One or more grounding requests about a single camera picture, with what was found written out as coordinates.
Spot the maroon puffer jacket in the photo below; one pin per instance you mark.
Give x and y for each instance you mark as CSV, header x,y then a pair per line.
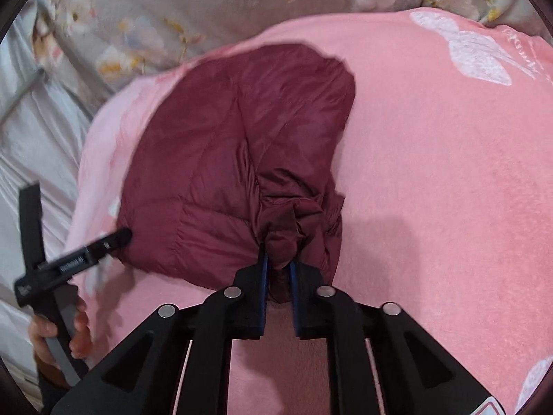
x,y
233,155

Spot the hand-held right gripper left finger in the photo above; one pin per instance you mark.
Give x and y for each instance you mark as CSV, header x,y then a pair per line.
x,y
264,294

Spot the white satin sheet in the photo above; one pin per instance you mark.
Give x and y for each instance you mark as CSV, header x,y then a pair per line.
x,y
39,155

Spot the pink fleece blanket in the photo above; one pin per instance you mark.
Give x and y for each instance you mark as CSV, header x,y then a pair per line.
x,y
432,173

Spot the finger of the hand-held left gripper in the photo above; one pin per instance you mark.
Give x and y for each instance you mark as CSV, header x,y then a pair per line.
x,y
113,241

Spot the person's left forearm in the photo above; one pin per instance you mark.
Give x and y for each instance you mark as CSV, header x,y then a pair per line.
x,y
52,391

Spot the person's left hand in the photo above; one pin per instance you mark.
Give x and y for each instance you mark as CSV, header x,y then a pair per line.
x,y
80,333

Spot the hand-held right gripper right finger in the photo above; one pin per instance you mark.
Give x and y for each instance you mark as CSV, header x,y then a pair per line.
x,y
294,304

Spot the grey floral bedsheet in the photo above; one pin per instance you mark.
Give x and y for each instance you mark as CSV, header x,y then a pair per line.
x,y
173,13

